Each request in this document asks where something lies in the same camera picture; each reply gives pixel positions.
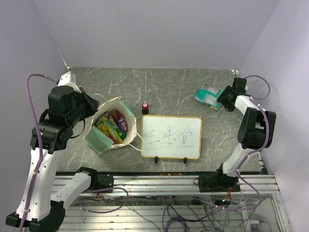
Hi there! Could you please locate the green snack packet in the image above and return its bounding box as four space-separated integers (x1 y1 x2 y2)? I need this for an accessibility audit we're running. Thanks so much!
210 102 222 112

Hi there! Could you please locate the teal snack packet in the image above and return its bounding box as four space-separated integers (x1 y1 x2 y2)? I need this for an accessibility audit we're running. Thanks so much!
194 84 222 107

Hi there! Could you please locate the green printed paper bag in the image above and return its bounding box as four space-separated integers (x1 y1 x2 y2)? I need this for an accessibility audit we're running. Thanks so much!
84 97 140 154

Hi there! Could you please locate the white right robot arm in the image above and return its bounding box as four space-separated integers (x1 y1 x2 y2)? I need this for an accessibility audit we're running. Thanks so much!
193 77 277 193

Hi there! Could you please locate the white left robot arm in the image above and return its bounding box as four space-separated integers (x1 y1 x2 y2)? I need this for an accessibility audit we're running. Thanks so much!
5 71 99 232

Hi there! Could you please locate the yellow snack packet in bag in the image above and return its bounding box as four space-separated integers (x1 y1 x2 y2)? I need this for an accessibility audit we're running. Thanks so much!
95 111 126 145

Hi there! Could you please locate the red snack packet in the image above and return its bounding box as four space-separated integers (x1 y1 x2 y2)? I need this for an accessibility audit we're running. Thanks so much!
112 110 128 132

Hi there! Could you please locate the yellow-framed small whiteboard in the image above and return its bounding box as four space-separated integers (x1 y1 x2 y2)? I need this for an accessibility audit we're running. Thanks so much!
140 115 202 162

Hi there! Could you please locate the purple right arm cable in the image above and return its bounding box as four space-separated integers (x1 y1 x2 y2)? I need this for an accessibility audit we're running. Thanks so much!
193 75 271 211

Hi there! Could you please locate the aluminium rail frame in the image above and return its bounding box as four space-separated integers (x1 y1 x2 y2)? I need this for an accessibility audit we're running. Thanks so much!
59 172 291 232

